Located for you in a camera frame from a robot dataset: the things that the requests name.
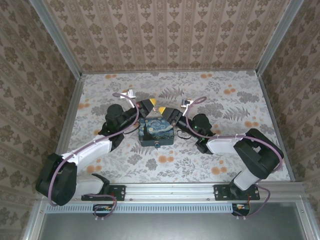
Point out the starry night painted box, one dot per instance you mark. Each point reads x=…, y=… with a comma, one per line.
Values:
x=155, y=130

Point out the small padlock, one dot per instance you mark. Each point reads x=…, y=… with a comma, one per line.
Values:
x=157, y=145

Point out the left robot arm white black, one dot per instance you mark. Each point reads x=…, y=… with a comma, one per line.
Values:
x=87, y=151

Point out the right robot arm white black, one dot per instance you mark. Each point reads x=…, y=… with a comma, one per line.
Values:
x=222, y=146

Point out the floral print tablecloth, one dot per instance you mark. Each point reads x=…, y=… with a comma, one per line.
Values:
x=175, y=165

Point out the small controller board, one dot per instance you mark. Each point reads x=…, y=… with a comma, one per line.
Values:
x=241, y=207
x=102, y=208

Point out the grey metal panel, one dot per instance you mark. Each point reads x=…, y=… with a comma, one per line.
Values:
x=175, y=227

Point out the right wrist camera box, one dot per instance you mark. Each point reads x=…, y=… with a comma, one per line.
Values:
x=186, y=102

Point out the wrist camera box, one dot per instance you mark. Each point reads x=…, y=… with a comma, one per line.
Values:
x=186, y=102
x=131, y=94

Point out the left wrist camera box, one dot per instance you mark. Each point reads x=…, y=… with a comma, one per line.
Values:
x=131, y=94

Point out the aluminium frame side rail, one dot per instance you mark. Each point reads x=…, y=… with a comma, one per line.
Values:
x=275, y=125
x=72, y=110

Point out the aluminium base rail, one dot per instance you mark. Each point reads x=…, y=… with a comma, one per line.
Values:
x=170, y=192

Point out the aluminium frame post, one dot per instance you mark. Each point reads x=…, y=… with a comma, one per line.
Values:
x=277, y=37
x=57, y=40

